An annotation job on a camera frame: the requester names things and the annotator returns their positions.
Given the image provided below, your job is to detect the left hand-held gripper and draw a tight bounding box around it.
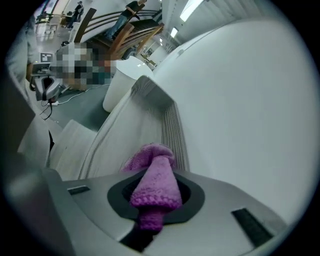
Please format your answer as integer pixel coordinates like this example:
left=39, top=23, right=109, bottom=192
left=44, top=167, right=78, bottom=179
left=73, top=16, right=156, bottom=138
left=29, top=51, right=62, bottom=102

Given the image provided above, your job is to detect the purple cloth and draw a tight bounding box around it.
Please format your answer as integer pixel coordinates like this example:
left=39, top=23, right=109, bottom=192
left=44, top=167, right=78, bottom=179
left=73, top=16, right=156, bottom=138
left=121, top=142, right=184, bottom=235

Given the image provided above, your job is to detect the white shelf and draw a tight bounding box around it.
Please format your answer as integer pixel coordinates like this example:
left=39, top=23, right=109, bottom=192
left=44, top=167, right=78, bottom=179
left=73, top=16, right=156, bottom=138
left=17, top=17, right=315, bottom=227

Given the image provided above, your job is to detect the white chair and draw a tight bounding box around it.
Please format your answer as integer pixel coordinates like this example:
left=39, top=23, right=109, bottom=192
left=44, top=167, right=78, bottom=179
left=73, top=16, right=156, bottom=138
left=44, top=15, right=64, bottom=35

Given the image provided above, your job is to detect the white cylindrical bin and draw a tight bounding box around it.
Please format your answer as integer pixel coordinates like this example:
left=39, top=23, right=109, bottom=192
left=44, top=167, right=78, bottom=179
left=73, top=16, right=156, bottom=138
left=102, top=56, right=155, bottom=113

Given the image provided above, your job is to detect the wooden staircase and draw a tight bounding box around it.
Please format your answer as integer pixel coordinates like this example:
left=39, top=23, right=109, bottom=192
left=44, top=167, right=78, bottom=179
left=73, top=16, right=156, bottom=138
left=74, top=7, right=166, bottom=61

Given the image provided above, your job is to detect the long ceiling light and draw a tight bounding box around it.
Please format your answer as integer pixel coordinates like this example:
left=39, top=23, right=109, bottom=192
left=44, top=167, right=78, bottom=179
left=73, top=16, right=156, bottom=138
left=179, top=0, right=209, bottom=23

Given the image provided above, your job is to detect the black cable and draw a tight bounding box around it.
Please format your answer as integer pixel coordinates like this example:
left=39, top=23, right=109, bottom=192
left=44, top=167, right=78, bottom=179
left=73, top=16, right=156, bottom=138
left=39, top=99, right=54, bottom=121

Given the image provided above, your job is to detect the white cable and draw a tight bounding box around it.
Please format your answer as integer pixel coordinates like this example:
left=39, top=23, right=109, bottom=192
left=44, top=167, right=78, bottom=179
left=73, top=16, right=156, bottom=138
left=48, top=83, right=111, bottom=106

